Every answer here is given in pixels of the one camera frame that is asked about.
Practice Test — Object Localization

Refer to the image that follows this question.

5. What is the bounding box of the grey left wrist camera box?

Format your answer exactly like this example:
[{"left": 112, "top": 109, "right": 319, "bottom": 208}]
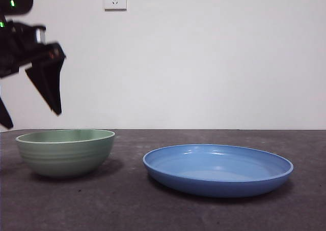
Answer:
[{"left": 35, "top": 27, "right": 47, "bottom": 43}]

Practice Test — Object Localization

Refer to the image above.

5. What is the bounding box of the green ribbed bowl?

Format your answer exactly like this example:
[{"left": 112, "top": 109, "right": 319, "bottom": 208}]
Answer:
[{"left": 15, "top": 129, "right": 116, "bottom": 179}]

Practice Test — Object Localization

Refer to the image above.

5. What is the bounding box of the blue round plate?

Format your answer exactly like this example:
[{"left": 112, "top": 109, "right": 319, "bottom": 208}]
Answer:
[{"left": 142, "top": 143, "right": 294, "bottom": 198}]

